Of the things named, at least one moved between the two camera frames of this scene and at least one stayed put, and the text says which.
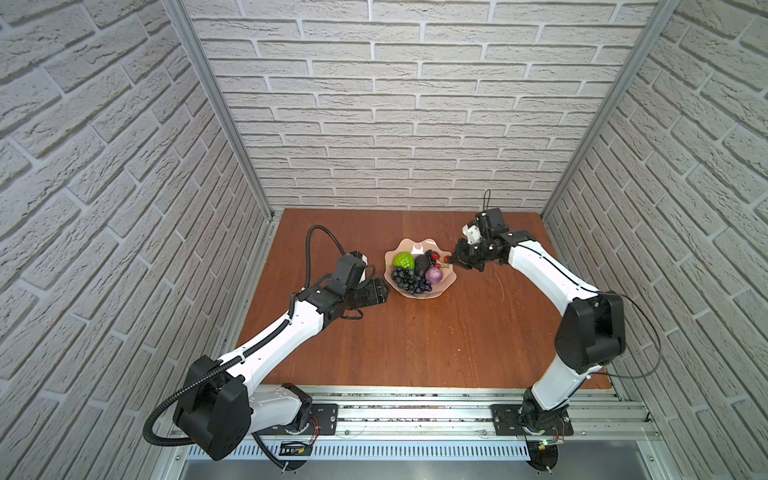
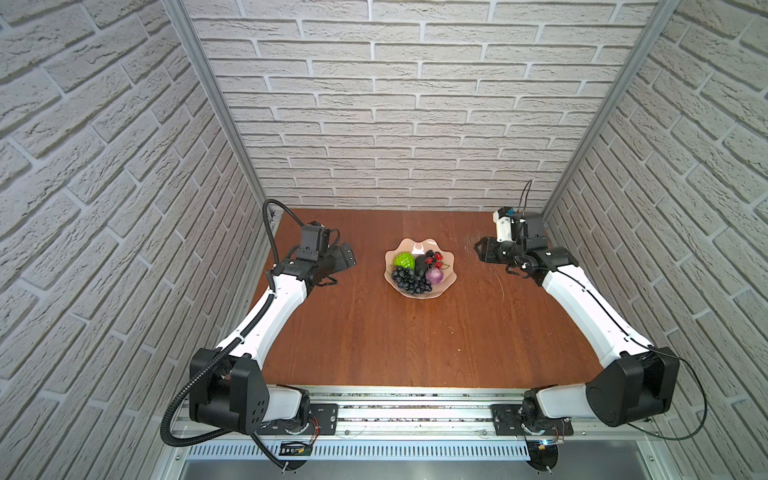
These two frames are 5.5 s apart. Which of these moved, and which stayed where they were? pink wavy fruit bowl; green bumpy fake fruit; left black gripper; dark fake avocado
Moved: left black gripper
Stayed: dark fake avocado; pink wavy fruit bowl; green bumpy fake fruit
